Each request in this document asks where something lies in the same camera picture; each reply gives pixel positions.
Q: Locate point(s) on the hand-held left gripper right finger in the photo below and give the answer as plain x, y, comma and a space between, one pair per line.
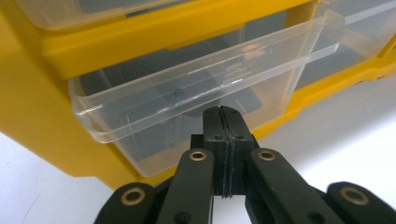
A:
238, 133

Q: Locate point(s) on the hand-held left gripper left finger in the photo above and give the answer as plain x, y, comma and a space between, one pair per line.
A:
213, 130

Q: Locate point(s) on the clear plastic drawer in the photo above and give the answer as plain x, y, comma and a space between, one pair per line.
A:
124, 124

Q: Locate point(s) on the yellow and black drawer cabinet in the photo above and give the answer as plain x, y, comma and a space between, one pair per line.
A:
31, 93

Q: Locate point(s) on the set of clear cabinet drawers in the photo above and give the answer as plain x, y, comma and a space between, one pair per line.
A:
358, 53

